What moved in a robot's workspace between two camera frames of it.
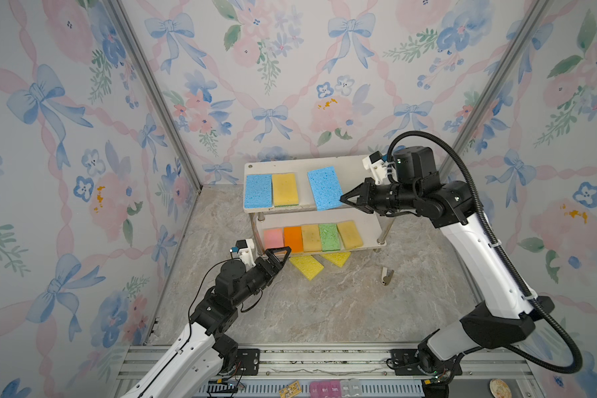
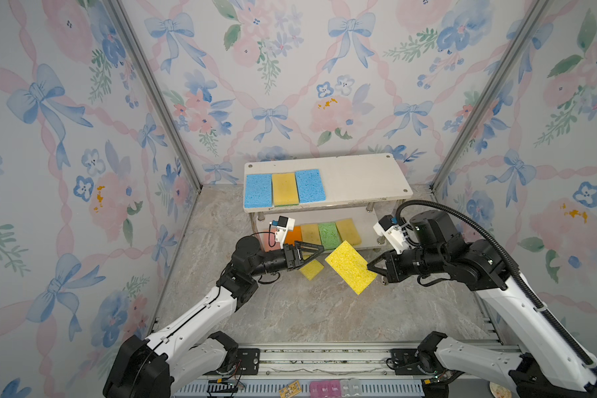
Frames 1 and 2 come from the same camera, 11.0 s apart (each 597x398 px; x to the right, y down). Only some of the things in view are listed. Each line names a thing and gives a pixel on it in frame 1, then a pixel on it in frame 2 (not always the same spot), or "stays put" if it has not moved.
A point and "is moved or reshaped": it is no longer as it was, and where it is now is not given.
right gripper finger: (356, 202) to (382, 279)
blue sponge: (325, 187) to (310, 186)
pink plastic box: (327, 389) stays put
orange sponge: (293, 237) stays put
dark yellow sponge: (349, 234) stays put
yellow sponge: (337, 259) is moved or reshaped
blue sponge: (259, 191) stays put
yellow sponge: (284, 189) stays put
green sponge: (330, 238) stays put
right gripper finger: (361, 195) to (386, 257)
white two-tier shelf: (295, 206) stays put
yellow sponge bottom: (311, 236) stays put
